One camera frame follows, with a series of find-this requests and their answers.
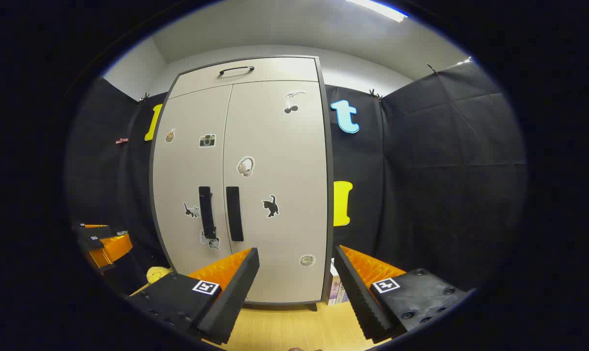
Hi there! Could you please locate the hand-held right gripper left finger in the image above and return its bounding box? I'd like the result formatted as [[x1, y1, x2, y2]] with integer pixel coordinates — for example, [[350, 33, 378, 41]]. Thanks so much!
[[129, 247, 261, 346]]

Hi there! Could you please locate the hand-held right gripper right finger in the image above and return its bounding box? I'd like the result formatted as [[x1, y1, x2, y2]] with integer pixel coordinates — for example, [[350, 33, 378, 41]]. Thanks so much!
[[333, 245, 470, 344]]

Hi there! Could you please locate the grey double-door shoe cabinet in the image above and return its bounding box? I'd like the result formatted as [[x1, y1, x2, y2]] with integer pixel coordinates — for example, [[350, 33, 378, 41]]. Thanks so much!
[[149, 55, 335, 312]]

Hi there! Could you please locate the grey cabinet door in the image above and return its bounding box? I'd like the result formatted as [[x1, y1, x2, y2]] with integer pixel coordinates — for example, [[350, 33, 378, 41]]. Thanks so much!
[[152, 85, 234, 276], [223, 80, 330, 304]]

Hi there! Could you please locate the grey cabinet drawer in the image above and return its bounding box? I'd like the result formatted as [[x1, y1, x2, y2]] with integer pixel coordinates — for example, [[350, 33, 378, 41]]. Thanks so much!
[[169, 57, 319, 99]]

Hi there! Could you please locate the white printed box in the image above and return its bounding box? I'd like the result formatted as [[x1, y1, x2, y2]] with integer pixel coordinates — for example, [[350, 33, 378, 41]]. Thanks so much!
[[326, 258, 349, 306]]

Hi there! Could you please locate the yellow plush toy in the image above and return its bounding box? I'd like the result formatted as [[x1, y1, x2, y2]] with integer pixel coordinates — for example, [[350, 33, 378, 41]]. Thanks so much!
[[146, 266, 174, 285]]

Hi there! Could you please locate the ceiling light strip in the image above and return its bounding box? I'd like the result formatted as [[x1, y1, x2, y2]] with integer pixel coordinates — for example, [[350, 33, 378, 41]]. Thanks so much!
[[345, 0, 408, 23]]

